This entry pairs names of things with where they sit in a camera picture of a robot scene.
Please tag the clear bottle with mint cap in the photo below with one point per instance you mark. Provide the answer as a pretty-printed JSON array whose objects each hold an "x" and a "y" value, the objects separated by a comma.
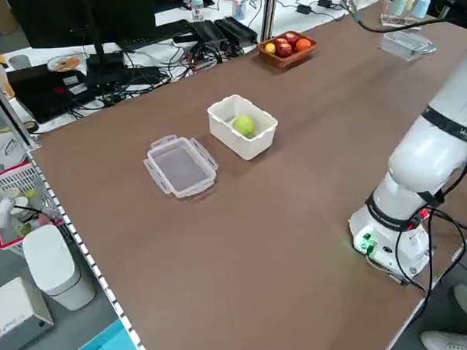
[{"x": 197, "y": 10}]

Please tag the white basket with red rim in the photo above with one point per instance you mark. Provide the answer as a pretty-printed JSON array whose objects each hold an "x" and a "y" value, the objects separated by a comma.
[{"x": 12, "y": 178}]

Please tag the black ribbed device box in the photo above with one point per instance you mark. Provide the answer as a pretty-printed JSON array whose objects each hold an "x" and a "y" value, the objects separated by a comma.
[
  {"x": 236, "y": 29},
  {"x": 210, "y": 34}
]

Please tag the grey box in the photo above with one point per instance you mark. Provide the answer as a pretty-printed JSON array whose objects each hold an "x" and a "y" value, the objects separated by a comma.
[{"x": 15, "y": 320}]

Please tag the plate with food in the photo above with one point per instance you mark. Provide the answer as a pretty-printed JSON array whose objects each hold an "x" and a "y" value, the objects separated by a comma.
[{"x": 64, "y": 63}]

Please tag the aluminium frame post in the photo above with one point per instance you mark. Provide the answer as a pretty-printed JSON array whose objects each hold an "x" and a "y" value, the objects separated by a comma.
[{"x": 269, "y": 14}]

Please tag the black monitor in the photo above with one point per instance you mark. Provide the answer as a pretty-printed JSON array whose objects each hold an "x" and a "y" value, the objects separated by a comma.
[{"x": 56, "y": 20}]

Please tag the black laptop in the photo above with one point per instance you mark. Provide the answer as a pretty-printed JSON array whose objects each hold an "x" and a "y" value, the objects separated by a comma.
[{"x": 40, "y": 94}]

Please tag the white plastic box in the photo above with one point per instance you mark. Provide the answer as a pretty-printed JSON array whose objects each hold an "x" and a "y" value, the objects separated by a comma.
[{"x": 251, "y": 148}]

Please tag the black keyboard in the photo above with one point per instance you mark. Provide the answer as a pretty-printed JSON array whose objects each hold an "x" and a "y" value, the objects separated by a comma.
[{"x": 153, "y": 35}]

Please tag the green apple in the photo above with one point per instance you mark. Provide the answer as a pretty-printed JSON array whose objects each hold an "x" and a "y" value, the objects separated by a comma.
[{"x": 243, "y": 125}]

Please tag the clear plastic box with latches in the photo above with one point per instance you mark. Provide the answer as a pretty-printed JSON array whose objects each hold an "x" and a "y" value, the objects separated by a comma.
[{"x": 179, "y": 167}]

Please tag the black power adapter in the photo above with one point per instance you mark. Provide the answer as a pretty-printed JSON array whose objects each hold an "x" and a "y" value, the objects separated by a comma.
[
  {"x": 326, "y": 2},
  {"x": 304, "y": 8}
]

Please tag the light blue cup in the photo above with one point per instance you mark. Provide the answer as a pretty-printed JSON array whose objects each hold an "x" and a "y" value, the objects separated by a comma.
[{"x": 421, "y": 7}]

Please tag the mint green cup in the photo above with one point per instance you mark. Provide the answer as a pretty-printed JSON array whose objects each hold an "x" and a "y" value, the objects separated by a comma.
[{"x": 398, "y": 5}]

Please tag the pale yellow cup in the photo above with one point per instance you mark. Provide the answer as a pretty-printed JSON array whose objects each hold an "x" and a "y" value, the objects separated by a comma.
[{"x": 410, "y": 1}]

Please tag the red apple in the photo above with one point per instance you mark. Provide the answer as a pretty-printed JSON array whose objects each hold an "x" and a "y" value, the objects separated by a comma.
[
  {"x": 278, "y": 41},
  {"x": 284, "y": 50},
  {"x": 292, "y": 37}
]

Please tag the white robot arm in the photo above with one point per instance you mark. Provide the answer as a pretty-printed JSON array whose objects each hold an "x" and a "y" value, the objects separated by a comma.
[{"x": 422, "y": 155}]

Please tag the black monitor stand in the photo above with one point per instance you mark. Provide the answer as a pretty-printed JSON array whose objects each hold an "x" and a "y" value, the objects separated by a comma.
[{"x": 102, "y": 58}]

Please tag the white trash bin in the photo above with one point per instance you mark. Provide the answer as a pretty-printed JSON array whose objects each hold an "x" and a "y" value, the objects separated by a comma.
[{"x": 51, "y": 260}]

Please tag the orange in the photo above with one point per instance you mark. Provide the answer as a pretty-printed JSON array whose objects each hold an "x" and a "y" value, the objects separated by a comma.
[{"x": 304, "y": 44}]

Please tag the yellow lemon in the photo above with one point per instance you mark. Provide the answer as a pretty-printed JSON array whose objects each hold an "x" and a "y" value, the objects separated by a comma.
[{"x": 269, "y": 48}]

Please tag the grey cup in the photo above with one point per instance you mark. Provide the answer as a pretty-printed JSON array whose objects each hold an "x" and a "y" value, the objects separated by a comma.
[{"x": 18, "y": 62}]

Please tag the pen cup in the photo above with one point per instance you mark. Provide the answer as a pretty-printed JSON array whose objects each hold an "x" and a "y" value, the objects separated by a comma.
[{"x": 239, "y": 10}]

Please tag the aluminium shelf post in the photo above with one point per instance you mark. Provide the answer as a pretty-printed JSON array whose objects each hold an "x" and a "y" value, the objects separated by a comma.
[{"x": 5, "y": 107}]

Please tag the light blue bin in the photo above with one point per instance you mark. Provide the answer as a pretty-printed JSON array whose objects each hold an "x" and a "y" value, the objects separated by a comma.
[{"x": 109, "y": 347}]

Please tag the brown wicker basket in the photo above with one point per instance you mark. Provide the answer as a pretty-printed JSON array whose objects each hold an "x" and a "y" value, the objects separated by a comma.
[{"x": 286, "y": 61}]

